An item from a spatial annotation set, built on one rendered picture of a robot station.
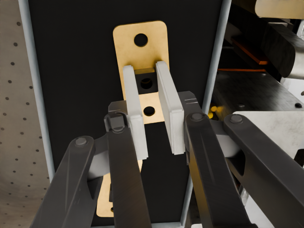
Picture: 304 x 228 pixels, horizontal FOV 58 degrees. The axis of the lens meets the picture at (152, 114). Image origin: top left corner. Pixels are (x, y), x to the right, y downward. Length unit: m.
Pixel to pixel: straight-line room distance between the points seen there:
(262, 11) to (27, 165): 0.78
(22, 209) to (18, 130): 0.33
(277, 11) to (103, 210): 0.27
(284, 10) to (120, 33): 0.19
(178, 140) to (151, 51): 0.08
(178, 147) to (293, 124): 0.23
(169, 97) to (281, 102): 0.23
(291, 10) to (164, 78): 0.19
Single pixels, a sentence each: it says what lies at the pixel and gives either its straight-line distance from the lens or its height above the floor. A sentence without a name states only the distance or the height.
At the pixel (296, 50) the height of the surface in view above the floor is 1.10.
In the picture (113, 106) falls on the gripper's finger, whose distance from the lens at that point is 0.17.
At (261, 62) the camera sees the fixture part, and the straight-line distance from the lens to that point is 0.59.
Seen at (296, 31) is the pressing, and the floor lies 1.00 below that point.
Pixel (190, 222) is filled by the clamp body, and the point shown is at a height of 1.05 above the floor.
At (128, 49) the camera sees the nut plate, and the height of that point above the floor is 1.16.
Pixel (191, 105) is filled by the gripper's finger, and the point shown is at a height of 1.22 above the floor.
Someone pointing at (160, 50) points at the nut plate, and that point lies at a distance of 0.21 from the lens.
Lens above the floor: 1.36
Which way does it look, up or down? 57 degrees down
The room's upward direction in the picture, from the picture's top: 168 degrees clockwise
